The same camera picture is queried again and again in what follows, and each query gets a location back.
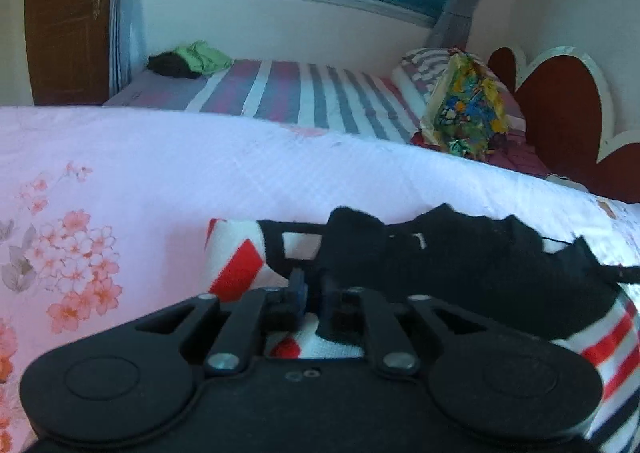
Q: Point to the pink floral bed sheet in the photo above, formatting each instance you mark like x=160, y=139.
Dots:
x=106, y=213

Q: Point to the red heart-shaped headboard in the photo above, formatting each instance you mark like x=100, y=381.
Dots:
x=570, y=120

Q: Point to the striped purple white bed sheet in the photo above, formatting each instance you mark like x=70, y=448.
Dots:
x=300, y=94

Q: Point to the green cloth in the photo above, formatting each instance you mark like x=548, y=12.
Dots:
x=203, y=59

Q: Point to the red black white striped sweater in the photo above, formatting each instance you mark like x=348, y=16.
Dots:
x=499, y=268

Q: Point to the maroon blanket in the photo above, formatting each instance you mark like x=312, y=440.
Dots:
x=509, y=151

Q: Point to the brown wooden door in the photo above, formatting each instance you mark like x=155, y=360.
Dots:
x=67, y=51

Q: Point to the colourful patterned pillow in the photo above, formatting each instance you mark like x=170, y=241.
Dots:
x=465, y=114

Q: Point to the black cloth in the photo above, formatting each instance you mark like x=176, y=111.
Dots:
x=169, y=64

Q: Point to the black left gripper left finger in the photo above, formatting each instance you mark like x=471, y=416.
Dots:
x=246, y=324

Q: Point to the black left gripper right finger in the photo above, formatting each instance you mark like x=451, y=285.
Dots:
x=361, y=317

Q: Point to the striped pillow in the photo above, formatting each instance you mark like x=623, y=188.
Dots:
x=419, y=71

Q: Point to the grey curtain left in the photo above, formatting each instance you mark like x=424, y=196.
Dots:
x=127, y=52

